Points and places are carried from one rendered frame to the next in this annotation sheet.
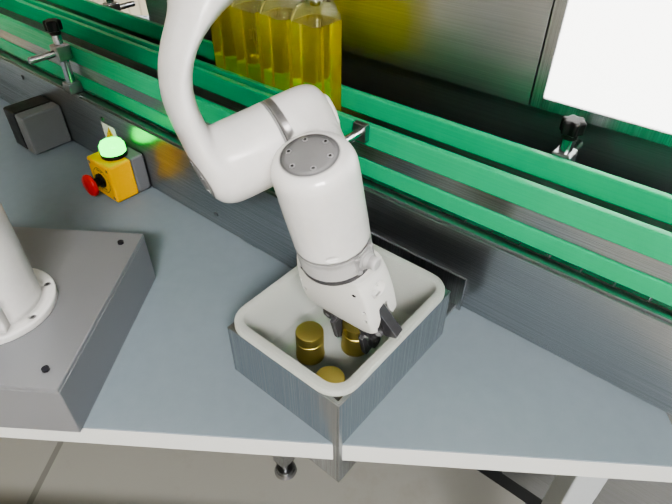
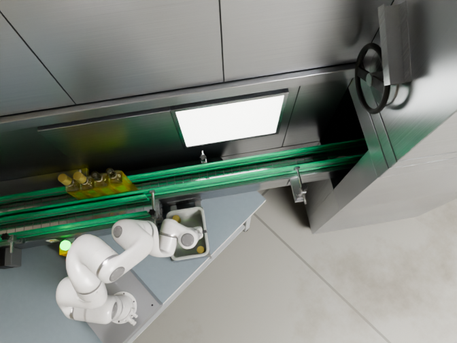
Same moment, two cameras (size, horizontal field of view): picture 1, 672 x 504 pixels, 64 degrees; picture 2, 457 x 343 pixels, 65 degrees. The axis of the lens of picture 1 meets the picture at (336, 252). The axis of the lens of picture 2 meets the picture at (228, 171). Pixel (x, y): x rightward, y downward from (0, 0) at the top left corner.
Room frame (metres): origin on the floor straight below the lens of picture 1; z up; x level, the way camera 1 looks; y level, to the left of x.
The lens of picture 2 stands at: (0.11, 0.06, 2.43)
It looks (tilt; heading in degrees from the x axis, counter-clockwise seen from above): 70 degrees down; 314
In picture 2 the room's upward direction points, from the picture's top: 3 degrees counter-clockwise
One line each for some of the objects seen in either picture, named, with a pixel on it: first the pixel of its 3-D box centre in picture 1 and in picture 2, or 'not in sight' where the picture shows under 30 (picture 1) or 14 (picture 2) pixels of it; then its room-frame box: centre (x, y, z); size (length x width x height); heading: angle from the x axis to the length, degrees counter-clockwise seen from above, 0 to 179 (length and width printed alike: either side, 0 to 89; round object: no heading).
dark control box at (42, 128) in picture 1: (38, 125); (7, 258); (1.01, 0.61, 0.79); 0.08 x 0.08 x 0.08; 50
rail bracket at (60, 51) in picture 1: (51, 61); (13, 244); (0.95, 0.51, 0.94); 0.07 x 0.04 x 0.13; 140
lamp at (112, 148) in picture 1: (112, 147); (65, 245); (0.83, 0.39, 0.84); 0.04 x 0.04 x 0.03
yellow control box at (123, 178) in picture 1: (118, 173); (70, 247); (0.83, 0.39, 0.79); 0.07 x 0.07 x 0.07; 50
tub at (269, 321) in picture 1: (342, 325); (188, 234); (0.46, -0.01, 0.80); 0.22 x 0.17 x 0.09; 140
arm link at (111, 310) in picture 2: not in sight; (100, 307); (0.46, 0.40, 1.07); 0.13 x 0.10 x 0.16; 34
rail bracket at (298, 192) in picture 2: not in sight; (298, 189); (0.20, -0.47, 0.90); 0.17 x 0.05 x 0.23; 140
